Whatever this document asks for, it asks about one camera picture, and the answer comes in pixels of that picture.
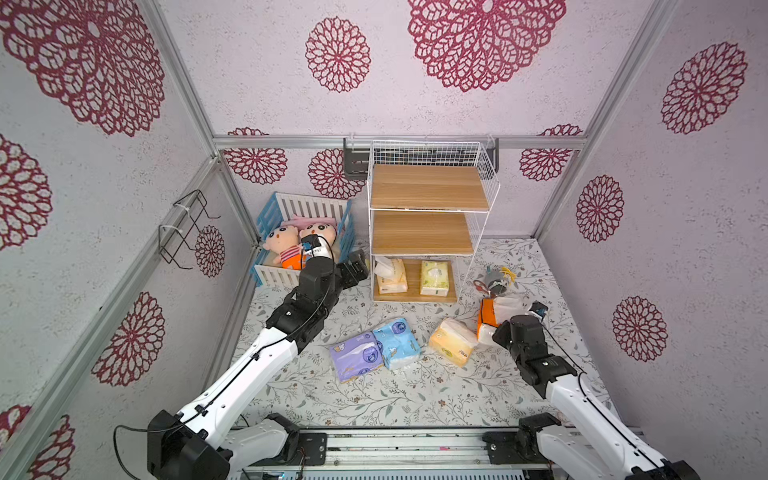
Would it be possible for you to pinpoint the orange tissue pack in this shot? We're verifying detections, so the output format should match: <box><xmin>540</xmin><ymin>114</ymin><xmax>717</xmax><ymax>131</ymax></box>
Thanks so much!
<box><xmin>477</xmin><ymin>295</ymin><xmax>532</xmax><ymax>346</ymax></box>

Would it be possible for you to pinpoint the yellow tissue pack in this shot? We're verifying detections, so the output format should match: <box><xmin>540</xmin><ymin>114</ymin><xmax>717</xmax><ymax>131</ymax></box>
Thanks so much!
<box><xmin>428</xmin><ymin>318</ymin><xmax>479</xmax><ymax>367</ymax></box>

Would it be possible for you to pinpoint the purple tissue pack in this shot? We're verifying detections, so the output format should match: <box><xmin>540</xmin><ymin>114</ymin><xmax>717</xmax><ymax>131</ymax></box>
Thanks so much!
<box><xmin>329</xmin><ymin>331</ymin><xmax>384</xmax><ymax>383</ymax></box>

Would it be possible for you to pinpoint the light blue tissue pack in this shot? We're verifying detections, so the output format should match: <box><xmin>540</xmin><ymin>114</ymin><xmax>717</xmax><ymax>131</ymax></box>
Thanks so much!
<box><xmin>372</xmin><ymin>318</ymin><xmax>421</xmax><ymax>370</ymax></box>

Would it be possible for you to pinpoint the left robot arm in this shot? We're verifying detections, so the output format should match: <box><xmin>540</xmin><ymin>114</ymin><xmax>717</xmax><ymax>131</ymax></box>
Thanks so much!
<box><xmin>146</xmin><ymin>250</ymin><xmax>369</xmax><ymax>479</ymax></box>

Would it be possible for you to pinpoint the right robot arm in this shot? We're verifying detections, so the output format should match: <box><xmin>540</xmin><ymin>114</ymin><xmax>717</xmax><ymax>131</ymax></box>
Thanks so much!
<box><xmin>482</xmin><ymin>314</ymin><xmax>699</xmax><ymax>479</ymax></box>

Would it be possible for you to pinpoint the beige tissue pack bottom shelf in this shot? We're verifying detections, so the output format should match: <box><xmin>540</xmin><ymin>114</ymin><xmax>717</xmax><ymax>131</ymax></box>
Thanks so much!
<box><xmin>374</xmin><ymin>257</ymin><xmax>408</xmax><ymax>295</ymax></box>

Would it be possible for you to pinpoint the green tissue pack bottom shelf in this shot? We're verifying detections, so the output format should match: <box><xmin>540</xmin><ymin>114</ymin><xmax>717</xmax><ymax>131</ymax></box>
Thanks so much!
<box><xmin>419</xmin><ymin>260</ymin><xmax>450</xmax><ymax>297</ymax></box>

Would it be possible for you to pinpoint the plush doll pink hat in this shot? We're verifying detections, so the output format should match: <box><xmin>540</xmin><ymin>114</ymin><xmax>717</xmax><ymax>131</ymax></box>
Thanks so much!
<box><xmin>280</xmin><ymin>216</ymin><xmax>338</xmax><ymax>246</ymax></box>

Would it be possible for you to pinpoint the grey plush toy with scissors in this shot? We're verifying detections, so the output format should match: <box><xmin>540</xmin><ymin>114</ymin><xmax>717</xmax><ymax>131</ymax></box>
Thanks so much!
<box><xmin>473</xmin><ymin>266</ymin><xmax>517</xmax><ymax>299</ymax></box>

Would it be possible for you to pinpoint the plush doll orange outfit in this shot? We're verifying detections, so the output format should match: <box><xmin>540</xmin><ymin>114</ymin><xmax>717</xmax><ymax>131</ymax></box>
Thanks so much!
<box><xmin>264</xmin><ymin>226</ymin><xmax>303</xmax><ymax>271</ymax></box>

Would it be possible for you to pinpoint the blue white toy crib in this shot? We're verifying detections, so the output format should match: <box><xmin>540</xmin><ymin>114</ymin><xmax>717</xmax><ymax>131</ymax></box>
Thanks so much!
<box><xmin>251</xmin><ymin>193</ymin><xmax>355</xmax><ymax>288</ymax></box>

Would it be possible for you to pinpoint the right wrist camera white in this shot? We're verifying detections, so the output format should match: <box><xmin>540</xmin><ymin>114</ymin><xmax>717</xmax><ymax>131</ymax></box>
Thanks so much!
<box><xmin>526</xmin><ymin>301</ymin><xmax>548</xmax><ymax>324</ymax></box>

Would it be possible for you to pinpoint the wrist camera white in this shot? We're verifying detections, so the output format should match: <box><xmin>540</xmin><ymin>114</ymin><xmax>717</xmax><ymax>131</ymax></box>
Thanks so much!
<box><xmin>526</xmin><ymin>301</ymin><xmax>548</xmax><ymax>324</ymax></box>
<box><xmin>301</xmin><ymin>234</ymin><xmax>335</xmax><ymax>264</ymax></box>

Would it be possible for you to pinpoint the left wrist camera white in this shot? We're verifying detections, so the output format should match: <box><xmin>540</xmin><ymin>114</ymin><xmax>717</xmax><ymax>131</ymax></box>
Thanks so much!
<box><xmin>301</xmin><ymin>234</ymin><xmax>335</xmax><ymax>264</ymax></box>

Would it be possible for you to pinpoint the white wire three-tier shelf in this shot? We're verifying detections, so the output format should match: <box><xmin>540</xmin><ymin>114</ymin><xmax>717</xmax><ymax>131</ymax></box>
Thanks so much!
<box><xmin>367</xmin><ymin>140</ymin><xmax>501</xmax><ymax>303</ymax></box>

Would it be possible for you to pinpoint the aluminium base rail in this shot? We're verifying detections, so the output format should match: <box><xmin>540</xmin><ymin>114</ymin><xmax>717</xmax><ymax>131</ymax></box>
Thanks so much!
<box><xmin>227</xmin><ymin>427</ymin><xmax>649</xmax><ymax>480</ymax></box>

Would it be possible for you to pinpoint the black wire wall rack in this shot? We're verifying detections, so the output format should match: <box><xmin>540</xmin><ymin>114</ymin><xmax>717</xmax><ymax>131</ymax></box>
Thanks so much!
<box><xmin>157</xmin><ymin>189</ymin><xmax>221</xmax><ymax>271</ymax></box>

